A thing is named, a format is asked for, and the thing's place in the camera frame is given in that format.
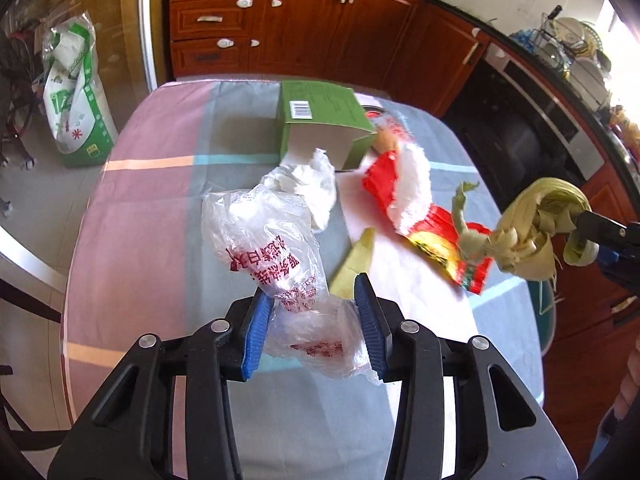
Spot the yellow leaf scrap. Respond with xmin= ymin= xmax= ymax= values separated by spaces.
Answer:
xmin=329 ymin=228 xmax=376 ymax=300

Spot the dried bamboo leaf bundle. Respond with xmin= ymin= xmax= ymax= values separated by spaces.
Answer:
xmin=451 ymin=178 xmax=599 ymax=282

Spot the clear plastic bag red print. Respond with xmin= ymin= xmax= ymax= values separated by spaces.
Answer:
xmin=202 ymin=148 xmax=376 ymax=382

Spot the red yellow snack wrapper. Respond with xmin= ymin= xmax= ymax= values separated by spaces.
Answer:
xmin=362 ymin=108 xmax=490 ymax=295

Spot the green cardboard box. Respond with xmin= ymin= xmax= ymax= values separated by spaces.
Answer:
xmin=277 ymin=79 xmax=375 ymax=171

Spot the teal grey trash bin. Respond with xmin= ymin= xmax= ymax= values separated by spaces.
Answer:
xmin=527 ymin=281 xmax=556 ymax=356

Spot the person's right hand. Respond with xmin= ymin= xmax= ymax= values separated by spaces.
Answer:
xmin=613 ymin=339 xmax=640 ymax=420

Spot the black built-in oven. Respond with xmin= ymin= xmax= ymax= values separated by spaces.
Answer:
xmin=444 ymin=44 xmax=604 ymax=210

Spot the striped pastel tablecloth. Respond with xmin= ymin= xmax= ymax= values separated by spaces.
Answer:
xmin=63 ymin=80 xmax=544 ymax=479

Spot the dish rack with dishes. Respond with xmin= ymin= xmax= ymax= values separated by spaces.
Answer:
xmin=510 ymin=4 xmax=612 ymax=112

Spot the white red printed sheet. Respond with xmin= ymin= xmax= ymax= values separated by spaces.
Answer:
xmin=355 ymin=92 xmax=390 ymax=118

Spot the green white rice bag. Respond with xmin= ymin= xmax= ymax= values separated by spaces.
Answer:
xmin=42 ymin=13 xmax=118 ymax=168

